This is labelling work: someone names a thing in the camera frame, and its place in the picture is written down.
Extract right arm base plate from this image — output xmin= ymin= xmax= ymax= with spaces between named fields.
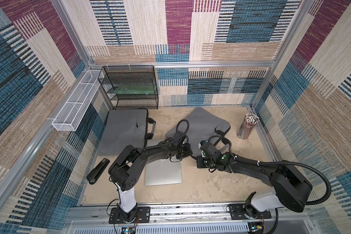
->
xmin=226 ymin=203 xmax=272 ymax=220

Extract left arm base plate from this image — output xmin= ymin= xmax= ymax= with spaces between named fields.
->
xmin=108 ymin=206 xmax=151 ymax=224

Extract grey zippered laptop bag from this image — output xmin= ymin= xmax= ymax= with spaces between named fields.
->
xmin=97 ymin=108 xmax=156 ymax=156

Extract green mat on shelf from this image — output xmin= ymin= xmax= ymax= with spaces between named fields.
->
xmin=114 ymin=85 xmax=156 ymax=95

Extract white slotted cable duct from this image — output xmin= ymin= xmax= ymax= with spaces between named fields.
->
xmin=74 ymin=222 xmax=250 ymax=234

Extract white wire mesh basket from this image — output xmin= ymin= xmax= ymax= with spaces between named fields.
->
xmin=52 ymin=70 xmax=100 ymax=132

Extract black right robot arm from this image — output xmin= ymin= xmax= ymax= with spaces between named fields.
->
xmin=197 ymin=140 xmax=332 ymax=219

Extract cup of coloured pencils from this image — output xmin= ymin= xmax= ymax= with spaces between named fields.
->
xmin=237 ymin=113 xmax=260 ymax=139

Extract silver apple laptop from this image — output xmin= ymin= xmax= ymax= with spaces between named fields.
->
xmin=144 ymin=153 xmax=182 ymax=186

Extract black wire mesh shelf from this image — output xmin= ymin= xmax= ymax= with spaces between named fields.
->
xmin=98 ymin=65 xmax=159 ymax=110

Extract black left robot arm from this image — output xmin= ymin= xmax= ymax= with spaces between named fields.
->
xmin=108 ymin=120 xmax=193 ymax=224

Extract black stapler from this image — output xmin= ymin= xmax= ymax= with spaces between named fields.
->
xmin=86 ymin=158 xmax=110 ymax=185

